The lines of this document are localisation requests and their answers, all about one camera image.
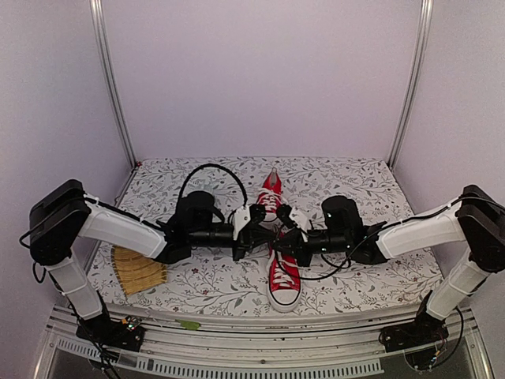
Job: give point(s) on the front aluminium rail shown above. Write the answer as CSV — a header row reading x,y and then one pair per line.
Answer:
x,y
330,346

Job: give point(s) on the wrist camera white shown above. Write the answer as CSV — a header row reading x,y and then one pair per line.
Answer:
x,y
246,215
294,218

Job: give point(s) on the floral patterned table mat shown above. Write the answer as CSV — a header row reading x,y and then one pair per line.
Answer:
x,y
211,283

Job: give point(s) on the green tape piece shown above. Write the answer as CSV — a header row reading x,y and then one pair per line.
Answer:
x,y
189,325

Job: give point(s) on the woven bamboo basket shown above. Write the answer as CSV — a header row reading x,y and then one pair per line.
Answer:
x,y
135,272

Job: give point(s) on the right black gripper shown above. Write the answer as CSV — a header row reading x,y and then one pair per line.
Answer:
x,y
297,247

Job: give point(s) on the red sneaker with laces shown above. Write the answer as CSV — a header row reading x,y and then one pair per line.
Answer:
x,y
270,195

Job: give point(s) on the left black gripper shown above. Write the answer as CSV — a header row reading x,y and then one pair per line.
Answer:
x,y
247,238

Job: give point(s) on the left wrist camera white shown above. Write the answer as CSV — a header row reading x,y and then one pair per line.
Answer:
x,y
246,215

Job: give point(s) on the left aluminium frame post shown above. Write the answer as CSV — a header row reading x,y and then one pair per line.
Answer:
x,y
100,30

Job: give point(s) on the aluminium frame post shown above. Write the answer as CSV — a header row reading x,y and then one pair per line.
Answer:
x,y
100,30
423,30

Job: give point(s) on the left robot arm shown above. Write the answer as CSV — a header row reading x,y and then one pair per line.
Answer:
x,y
69,213

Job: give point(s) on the right aluminium frame post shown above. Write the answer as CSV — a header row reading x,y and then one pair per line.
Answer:
x,y
423,30

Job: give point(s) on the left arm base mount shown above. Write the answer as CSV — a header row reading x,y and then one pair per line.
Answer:
x,y
104,331

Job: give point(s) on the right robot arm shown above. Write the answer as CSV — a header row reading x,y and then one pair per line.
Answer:
x,y
473,218

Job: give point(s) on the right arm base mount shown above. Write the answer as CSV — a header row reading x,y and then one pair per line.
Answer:
x,y
422,330

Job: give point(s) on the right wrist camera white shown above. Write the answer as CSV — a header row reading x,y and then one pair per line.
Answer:
x,y
294,218

